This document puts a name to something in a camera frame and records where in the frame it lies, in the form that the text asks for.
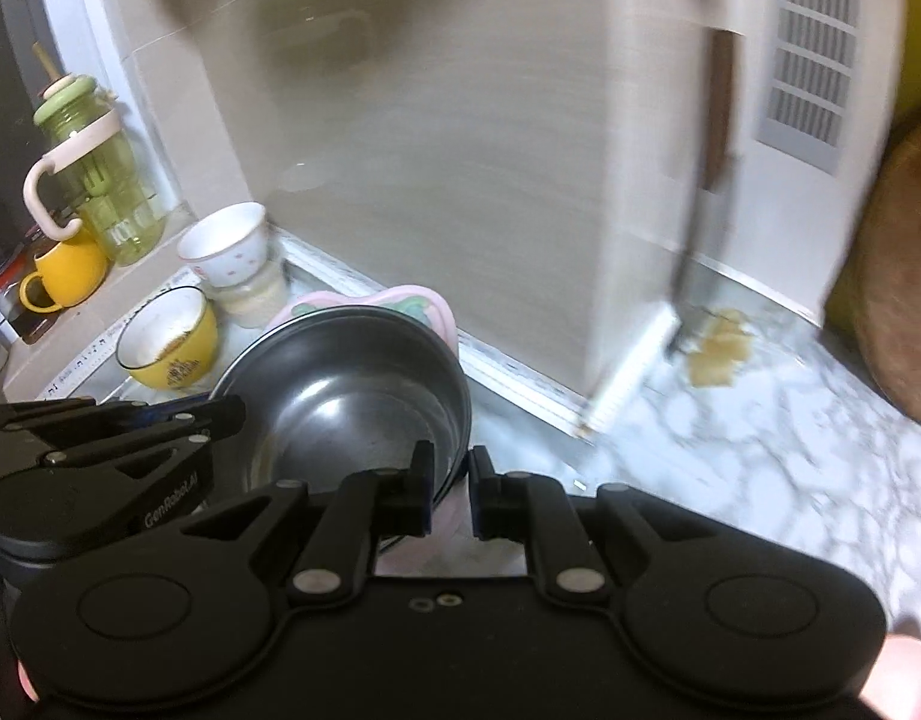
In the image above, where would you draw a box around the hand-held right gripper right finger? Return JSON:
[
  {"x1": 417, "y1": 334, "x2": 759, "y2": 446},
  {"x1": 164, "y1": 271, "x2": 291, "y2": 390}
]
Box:
[{"x1": 467, "y1": 446, "x2": 731, "y2": 601}]

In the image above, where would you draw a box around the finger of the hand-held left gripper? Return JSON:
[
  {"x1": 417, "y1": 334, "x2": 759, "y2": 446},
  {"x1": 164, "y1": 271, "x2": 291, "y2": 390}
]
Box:
[{"x1": 0, "y1": 394, "x2": 247, "y2": 492}]

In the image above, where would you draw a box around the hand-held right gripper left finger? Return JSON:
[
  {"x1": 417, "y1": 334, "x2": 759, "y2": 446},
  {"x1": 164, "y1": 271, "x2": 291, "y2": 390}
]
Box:
[{"x1": 182, "y1": 439, "x2": 437, "y2": 601}]

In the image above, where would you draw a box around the pink pot with steel interior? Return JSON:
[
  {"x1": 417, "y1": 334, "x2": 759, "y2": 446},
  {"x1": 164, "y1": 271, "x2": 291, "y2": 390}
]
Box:
[{"x1": 205, "y1": 305, "x2": 521, "y2": 575}]

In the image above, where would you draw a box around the pink strawberry-shaped plate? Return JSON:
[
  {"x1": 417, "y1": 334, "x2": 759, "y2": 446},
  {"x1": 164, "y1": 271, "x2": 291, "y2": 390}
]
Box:
[{"x1": 261, "y1": 283, "x2": 457, "y2": 361}]

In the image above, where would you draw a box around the yellow bowl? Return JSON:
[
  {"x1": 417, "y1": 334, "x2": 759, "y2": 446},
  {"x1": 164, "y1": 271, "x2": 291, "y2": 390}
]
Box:
[{"x1": 115, "y1": 286, "x2": 221, "y2": 391}]

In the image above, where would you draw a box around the yellow mug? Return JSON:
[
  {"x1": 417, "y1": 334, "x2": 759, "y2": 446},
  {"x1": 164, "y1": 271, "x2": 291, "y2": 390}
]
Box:
[{"x1": 19, "y1": 238, "x2": 110, "y2": 314}]

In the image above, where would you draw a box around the dark glass jar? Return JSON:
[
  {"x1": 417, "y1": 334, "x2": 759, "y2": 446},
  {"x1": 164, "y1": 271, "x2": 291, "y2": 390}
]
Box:
[{"x1": 0, "y1": 262, "x2": 52, "y2": 346}]

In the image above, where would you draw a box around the clear glass cup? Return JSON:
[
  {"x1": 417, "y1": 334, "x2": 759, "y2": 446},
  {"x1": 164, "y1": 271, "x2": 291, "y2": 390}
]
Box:
[{"x1": 209, "y1": 240, "x2": 292, "y2": 329}]

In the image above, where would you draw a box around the white floral bowl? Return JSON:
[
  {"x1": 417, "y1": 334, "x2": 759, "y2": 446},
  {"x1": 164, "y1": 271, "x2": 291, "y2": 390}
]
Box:
[{"x1": 176, "y1": 202, "x2": 270, "y2": 287}]

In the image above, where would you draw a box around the green water bottle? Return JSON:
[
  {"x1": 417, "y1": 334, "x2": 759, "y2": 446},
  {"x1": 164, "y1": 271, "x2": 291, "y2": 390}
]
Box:
[{"x1": 23, "y1": 41, "x2": 167, "y2": 267}]

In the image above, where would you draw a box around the white vented cabinet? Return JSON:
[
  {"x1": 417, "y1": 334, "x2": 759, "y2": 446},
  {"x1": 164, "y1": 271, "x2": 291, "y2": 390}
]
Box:
[{"x1": 584, "y1": 0, "x2": 911, "y2": 428}]

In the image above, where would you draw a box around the round wooden cutting board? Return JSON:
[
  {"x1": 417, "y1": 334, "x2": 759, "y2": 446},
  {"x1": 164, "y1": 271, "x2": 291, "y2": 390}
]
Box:
[{"x1": 850, "y1": 116, "x2": 921, "y2": 436}]

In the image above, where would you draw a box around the cleaver with wooden handle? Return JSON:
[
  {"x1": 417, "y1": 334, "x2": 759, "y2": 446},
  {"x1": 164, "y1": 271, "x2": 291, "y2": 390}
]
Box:
[{"x1": 576, "y1": 28, "x2": 739, "y2": 440}]

